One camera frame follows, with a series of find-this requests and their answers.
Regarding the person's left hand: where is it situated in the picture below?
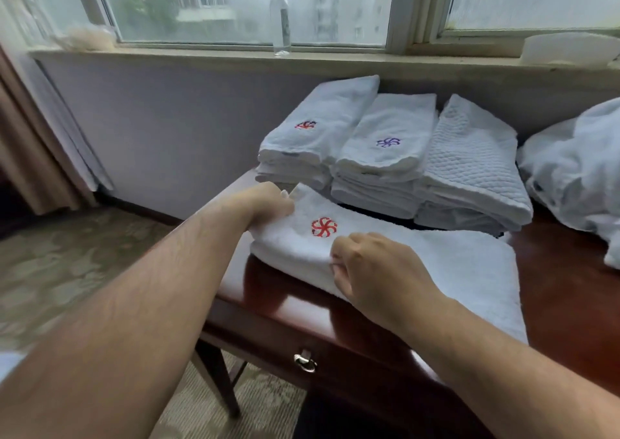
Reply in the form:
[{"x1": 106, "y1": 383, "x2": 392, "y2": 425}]
[{"x1": 219, "y1": 182, "x2": 296, "y2": 234}]

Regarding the person's right hand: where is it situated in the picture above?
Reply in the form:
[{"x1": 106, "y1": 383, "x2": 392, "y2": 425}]
[{"x1": 330, "y1": 233, "x2": 447, "y2": 334}]

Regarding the white towel with red emblem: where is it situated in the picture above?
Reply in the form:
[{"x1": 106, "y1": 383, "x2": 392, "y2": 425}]
[{"x1": 248, "y1": 183, "x2": 529, "y2": 345}]

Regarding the person's right forearm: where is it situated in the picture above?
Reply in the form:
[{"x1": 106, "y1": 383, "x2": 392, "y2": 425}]
[{"x1": 395, "y1": 296, "x2": 620, "y2": 439}]

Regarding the person's left forearm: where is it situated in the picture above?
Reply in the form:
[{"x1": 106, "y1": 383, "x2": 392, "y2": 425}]
[{"x1": 0, "y1": 196, "x2": 253, "y2": 439}]

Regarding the plain folded white towel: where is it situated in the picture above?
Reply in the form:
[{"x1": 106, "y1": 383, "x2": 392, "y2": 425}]
[
  {"x1": 255, "y1": 159, "x2": 334, "y2": 193},
  {"x1": 331, "y1": 174, "x2": 423, "y2": 220}
]

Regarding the folded white towel red emblem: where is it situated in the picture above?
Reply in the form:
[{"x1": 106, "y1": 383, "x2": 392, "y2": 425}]
[{"x1": 258, "y1": 75, "x2": 381, "y2": 167}]

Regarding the white waffle-textured folded towel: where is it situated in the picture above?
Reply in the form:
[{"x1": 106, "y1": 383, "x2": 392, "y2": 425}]
[
  {"x1": 414, "y1": 200, "x2": 509, "y2": 237},
  {"x1": 420, "y1": 94, "x2": 534, "y2": 226}
]

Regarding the folded white towel purple emblem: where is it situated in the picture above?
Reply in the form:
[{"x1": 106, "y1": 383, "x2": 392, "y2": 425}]
[{"x1": 334, "y1": 93, "x2": 439, "y2": 183}]

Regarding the beige stone window sill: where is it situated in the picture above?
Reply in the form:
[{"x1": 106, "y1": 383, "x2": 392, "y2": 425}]
[{"x1": 29, "y1": 46, "x2": 620, "y2": 93}]

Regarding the clear plastic bottle black cap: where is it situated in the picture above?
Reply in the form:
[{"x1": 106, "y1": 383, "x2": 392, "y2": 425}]
[{"x1": 269, "y1": 0, "x2": 292, "y2": 57}]

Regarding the dark wooden desk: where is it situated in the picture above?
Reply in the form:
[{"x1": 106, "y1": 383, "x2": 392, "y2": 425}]
[{"x1": 190, "y1": 167, "x2": 620, "y2": 439}]

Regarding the pile of crumpled white linen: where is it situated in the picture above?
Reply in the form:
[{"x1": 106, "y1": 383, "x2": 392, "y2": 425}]
[{"x1": 515, "y1": 97, "x2": 620, "y2": 271}]

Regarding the crumpled clear plastic wrap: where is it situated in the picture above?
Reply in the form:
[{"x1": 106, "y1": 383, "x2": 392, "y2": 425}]
[{"x1": 52, "y1": 23, "x2": 118, "y2": 52}]

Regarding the sheer white curtain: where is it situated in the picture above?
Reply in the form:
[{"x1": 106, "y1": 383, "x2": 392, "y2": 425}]
[{"x1": 0, "y1": 0, "x2": 115, "y2": 193}]

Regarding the beige curtain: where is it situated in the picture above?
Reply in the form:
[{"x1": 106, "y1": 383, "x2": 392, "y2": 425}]
[{"x1": 0, "y1": 46, "x2": 98, "y2": 217}]

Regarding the white folded cloth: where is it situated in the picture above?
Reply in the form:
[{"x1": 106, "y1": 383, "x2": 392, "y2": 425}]
[{"x1": 520, "y1": 32, "x2": 620, "y2": 69}]

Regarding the metal drawer handle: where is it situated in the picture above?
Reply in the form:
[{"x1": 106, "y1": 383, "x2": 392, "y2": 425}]
[{"x1": 294, "y1": 350, "x2": 318, "y2": 374}]

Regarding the white window frame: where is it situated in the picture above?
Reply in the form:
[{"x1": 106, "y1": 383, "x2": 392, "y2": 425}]
[{"x1": 68, "y1": 0, "x2": 620, "y2": 57}]

